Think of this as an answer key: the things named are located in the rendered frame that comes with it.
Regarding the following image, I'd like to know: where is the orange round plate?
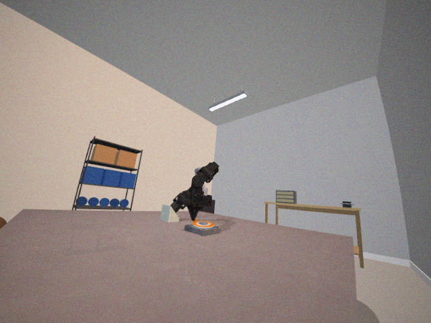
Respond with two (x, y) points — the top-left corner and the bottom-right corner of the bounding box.
(192, 219), (214, 229)

